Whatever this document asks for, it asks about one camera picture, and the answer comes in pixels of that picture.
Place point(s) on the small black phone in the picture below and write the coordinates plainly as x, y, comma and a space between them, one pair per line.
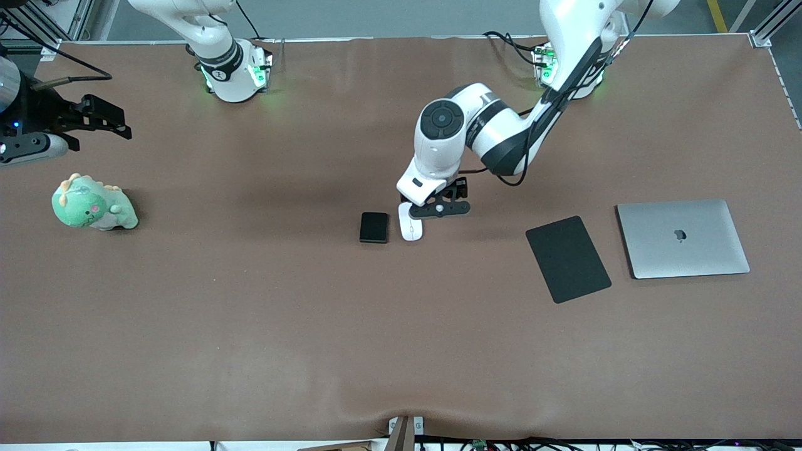
374, 227

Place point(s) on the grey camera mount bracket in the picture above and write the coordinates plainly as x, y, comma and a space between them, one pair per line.
401, 435

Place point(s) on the white computer mouse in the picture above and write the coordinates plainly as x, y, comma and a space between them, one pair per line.
410, 230

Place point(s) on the black mouse pad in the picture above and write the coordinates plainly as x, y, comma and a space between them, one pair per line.
567, 260

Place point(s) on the green dinosaur plush toy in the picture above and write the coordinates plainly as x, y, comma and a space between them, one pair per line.
88, 207

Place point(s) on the brown table cloth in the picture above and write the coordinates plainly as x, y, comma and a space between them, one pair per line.
250, 313

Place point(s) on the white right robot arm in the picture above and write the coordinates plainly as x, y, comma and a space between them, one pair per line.
225, 69

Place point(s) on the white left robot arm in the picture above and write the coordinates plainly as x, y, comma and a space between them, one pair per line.
495, 125

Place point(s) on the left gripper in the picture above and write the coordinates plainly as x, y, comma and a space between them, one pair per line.
456, 188

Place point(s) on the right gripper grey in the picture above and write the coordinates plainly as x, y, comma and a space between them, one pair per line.
51, 114

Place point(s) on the aluminium frame profile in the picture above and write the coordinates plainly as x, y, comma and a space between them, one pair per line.
78, 15
759, 39

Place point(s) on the silver closed laptop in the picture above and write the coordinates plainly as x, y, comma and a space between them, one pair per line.
683, 250

